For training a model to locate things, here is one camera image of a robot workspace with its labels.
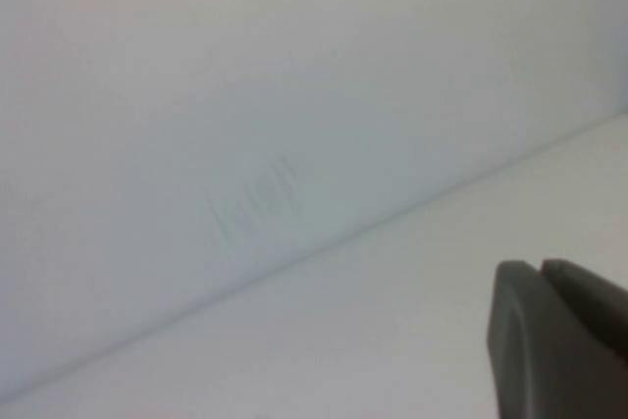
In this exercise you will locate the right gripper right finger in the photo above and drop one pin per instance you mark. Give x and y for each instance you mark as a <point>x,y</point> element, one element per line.
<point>593,301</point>

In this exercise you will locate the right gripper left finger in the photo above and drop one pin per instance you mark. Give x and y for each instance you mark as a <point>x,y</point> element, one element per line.
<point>539,365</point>

